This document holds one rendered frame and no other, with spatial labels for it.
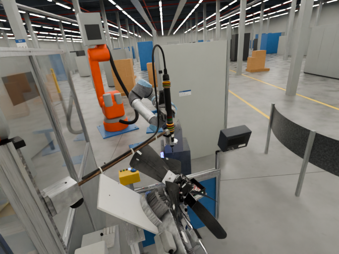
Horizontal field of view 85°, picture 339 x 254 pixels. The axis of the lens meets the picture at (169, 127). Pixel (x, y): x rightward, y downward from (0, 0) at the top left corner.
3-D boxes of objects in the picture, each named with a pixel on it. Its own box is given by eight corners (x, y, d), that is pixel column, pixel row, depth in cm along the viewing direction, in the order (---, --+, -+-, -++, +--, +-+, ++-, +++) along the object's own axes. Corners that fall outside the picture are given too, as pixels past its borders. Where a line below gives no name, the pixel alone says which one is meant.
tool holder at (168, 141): (170, 147, 107) (169, 132, 103) (161, 144, 111) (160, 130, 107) (179, 141, 113) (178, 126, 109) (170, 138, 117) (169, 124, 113)
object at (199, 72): (167, 166, 337) (152, 30, 248) (166, 164, 341) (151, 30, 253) (226, 151, 365) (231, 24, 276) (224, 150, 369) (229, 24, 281)
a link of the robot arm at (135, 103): (120, 99, 158) (150, 130, 128) (128, 88, 157) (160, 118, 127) (130, 105, 167) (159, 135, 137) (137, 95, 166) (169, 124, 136)
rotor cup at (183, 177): (180, 195, 124) (194, 181, 123) (183, 207, 110) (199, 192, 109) (164, 181, 122) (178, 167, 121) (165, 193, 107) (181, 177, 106)
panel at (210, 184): (143, 247, 191) (132, 199, 164) (143, 247, 191) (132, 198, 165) (214, 223, 210) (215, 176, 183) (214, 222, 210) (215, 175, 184)
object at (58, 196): (54, 218, 61) (45, 199, 58) (46, 209, 65) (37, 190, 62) (83, 198, 68) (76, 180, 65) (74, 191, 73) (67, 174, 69)
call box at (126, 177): (121, 188, 151) (118, 177, 147) (120, 180, 160) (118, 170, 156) (140, 182, 155) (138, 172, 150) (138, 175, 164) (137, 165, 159)
